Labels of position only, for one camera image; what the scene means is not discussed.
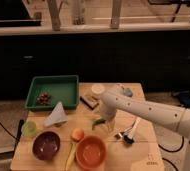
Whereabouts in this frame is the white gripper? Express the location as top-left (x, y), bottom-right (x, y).
top-left (100, 105), bottom-right (117, 132)

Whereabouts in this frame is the green chili pepper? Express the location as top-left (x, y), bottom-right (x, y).
top-left (92, 118), bottom-right (105, 130)

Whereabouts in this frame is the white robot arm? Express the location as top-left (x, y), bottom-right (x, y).
top-left (100, 84), bottom-right (190, 171)

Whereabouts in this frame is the orange bowl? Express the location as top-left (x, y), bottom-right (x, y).
top-left (75, 135), bottom-right (107, 170)

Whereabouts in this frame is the purple bowl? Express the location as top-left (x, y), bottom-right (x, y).
top-left (32, 131), bottom-right (60, 161)

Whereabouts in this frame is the brown wooden block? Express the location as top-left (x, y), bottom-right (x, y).
top-left (80, 95), bottom-right (98, 110)

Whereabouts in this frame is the blue sponge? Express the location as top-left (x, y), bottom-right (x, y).
top-left (124, 88), bottom-right (133, 97)

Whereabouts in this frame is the black white dish brush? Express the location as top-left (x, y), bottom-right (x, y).
top-left (123, 117), bottom-right (141, 144)

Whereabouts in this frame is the orange fruit toy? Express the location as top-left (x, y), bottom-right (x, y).
top-left (71, 128), bottom-right (84, 141)

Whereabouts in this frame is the white folded cloth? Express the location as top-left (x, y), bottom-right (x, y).
top-left (44, 102), bottom-right (68, 127)

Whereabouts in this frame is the yellow banana toy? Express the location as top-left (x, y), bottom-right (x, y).
top-left (65, 142), bottom-right (76, 171)

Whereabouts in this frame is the green plastic tray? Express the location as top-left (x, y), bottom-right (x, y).
top-left (25, 75), bottom-right (79, 111)

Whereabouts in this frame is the red berry cluster toy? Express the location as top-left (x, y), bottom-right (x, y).
top-left (37, 93), bottom-right (51, 105)

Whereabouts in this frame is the light green cup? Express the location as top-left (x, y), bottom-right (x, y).
top-left (21, 121), bottom-right (37, 138)

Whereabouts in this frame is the black cable left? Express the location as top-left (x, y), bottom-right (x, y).
top-left (0, 110), bottom-right (18, 140)

